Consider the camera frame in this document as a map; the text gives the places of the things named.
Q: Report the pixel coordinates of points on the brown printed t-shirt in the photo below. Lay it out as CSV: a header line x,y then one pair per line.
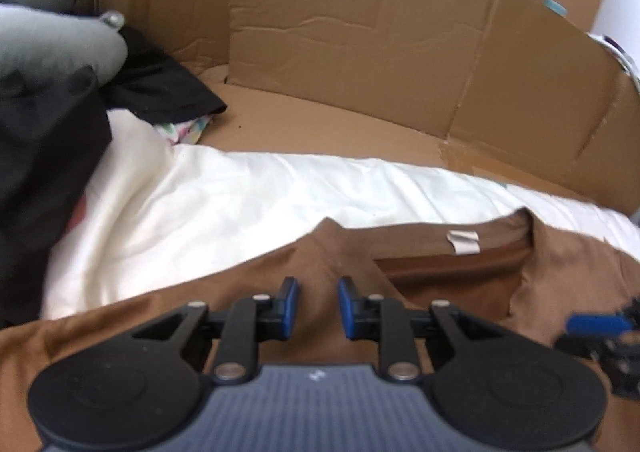
x,y
150,322

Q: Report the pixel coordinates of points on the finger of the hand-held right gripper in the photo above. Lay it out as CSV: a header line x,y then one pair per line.
x,y
595,323
620,362

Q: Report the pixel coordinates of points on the black clothes pile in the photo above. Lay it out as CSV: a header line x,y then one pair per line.
x,y
45,157

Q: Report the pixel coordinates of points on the cream bear print bed sheet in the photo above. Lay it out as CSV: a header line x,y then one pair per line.
x,y
250,202

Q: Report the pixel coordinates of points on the pastel patterned cloth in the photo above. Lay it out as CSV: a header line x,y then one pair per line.
x,y
182,129

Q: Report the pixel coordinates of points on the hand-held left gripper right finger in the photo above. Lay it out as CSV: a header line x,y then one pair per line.
x,y
347,312

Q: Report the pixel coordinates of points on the grey neck pillow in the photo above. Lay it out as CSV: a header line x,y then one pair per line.
x,y
50,42

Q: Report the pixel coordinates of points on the flattened cardboard sheet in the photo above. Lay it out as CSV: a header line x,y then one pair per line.
x,y
350,32

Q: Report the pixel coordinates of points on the light blue bottle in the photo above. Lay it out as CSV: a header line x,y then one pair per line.
x,y
555,6

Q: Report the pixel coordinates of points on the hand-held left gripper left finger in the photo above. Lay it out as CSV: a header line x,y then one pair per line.
x,y
289,307

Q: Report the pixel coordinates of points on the pink white detergent pouch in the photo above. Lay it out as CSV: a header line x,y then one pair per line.
x,y
620,54

